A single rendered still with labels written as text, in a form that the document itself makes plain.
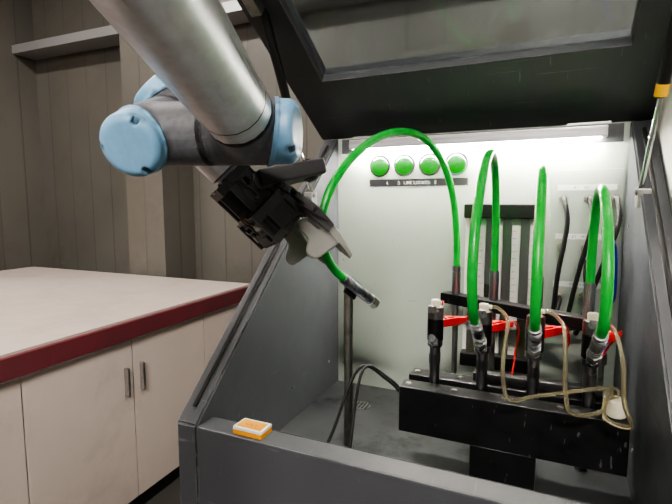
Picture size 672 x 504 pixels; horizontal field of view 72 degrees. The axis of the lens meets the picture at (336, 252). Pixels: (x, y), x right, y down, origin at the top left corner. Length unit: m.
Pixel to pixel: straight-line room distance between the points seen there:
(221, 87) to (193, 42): 0.06
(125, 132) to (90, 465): 1.62
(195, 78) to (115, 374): 1.69
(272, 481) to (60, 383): 1.22
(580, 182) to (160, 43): 0.88
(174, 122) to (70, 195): 3.60
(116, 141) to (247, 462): 0.48
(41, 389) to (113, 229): 2.15
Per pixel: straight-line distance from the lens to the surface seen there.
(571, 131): 1.05
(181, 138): 0.56
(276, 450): 0.72
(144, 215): 3.18
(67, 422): 1.92
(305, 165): 0.72
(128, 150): 0.57
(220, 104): 0.44
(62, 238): 4.25
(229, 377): 0.83
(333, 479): 0.69
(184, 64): 0.39
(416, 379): 0.89
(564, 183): 1.07
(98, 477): 2.09
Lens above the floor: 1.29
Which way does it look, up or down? 6 degrees down
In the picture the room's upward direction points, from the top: straight up
